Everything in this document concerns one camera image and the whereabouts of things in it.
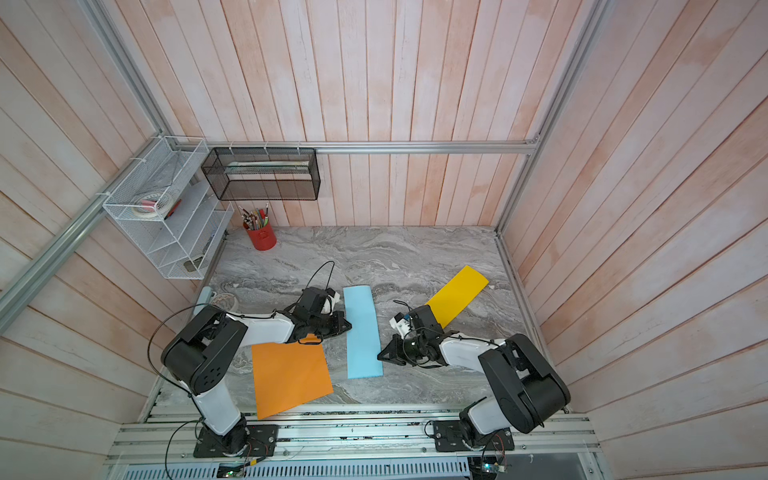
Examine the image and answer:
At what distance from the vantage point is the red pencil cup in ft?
3.58

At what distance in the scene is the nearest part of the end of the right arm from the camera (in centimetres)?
68

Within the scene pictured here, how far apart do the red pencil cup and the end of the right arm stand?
0.62m

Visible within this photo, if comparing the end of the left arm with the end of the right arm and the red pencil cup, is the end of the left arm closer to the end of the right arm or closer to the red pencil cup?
the end of the right arm
